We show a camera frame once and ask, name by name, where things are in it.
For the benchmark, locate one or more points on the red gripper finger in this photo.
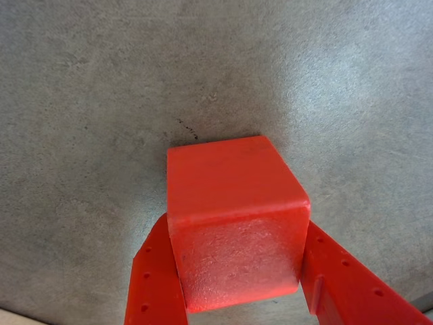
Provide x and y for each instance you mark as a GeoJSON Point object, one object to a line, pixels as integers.
{"type": "Point", "coordinates": [352, 294]}
{"type": "Point", "coordinates": [152, 287]}

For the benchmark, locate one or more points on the red cube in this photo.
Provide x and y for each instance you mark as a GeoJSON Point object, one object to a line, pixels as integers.
{"type": "Point", "coordinates": [236, 210]}

